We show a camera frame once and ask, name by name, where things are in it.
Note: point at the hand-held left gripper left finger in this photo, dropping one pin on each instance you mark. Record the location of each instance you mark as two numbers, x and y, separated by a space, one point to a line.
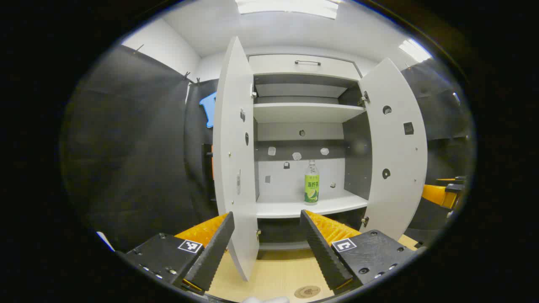
210 256

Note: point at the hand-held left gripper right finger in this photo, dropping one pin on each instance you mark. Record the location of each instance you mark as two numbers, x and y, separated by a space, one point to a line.
324 252

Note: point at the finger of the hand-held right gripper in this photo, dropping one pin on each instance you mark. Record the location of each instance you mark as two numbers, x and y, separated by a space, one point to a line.
445 180
436 194

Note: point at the round cork coaster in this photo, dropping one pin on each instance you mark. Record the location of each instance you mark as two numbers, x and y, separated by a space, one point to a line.
307 292

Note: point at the white cabinet door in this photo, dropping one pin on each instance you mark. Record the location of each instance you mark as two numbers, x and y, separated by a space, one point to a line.
396 147
231 147

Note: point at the green label plastic bottle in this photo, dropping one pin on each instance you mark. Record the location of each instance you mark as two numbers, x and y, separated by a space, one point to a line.
311 189

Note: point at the white cabinet shelf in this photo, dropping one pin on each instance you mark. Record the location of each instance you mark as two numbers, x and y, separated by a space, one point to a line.
303 112
286 208

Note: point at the black backdrop cloth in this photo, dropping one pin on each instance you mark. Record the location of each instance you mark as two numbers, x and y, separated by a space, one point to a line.
134 147

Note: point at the long ceiling light panel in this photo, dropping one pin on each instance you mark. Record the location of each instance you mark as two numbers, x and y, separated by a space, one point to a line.
286 6

